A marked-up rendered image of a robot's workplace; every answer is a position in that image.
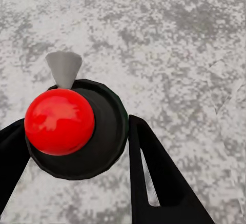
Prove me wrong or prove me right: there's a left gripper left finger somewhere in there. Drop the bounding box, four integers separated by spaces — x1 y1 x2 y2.
0 118 31 216

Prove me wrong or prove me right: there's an insectifuge atomizer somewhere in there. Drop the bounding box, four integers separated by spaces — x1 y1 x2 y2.
24 50 129 180

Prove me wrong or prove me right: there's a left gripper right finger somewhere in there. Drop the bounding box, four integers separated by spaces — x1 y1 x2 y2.
128 114 215 224

